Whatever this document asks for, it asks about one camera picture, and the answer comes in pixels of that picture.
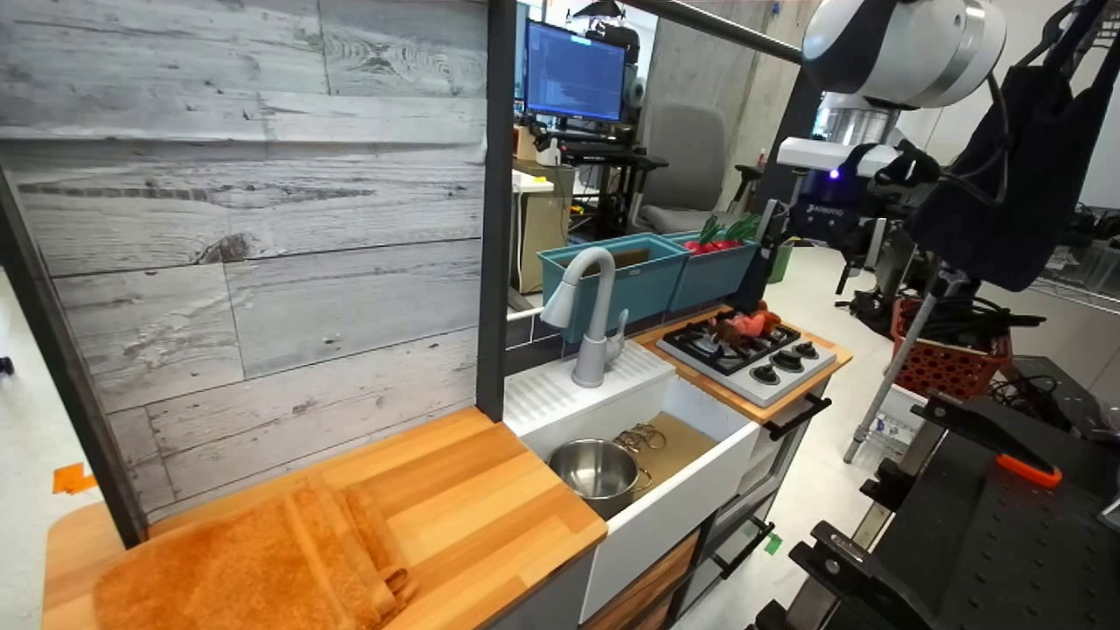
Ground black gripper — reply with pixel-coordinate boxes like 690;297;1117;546
793;171;906;251

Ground orange plush toy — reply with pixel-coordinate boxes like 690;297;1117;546
726;309;780;340

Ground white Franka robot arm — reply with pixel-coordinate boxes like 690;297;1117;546
777;0;1010;244

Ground toy gas stove top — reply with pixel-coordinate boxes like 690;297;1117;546
657;316;838;407

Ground grey office chair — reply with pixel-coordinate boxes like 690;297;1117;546
637;106;728;235

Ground black hanging bag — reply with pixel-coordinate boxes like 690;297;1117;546
912;0;1117;291

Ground red perforated crate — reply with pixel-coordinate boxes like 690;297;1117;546
896;309;1011;399

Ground teal storage bin left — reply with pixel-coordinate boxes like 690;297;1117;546
565;230;682;348

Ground grey kitchen faucet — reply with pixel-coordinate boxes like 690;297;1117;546
542;244;622;388

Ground computer monitor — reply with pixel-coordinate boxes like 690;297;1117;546
527;21;627;122

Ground brown cardboard sink liner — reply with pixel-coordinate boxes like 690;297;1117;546
618;414;714;498

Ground steel mixing bowl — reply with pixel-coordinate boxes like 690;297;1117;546
549;440;642;507

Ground black perforated mount table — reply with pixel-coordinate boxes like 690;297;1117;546
751;357;1120;630

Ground black metal frame post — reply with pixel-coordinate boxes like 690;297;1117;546
475;0;517;424

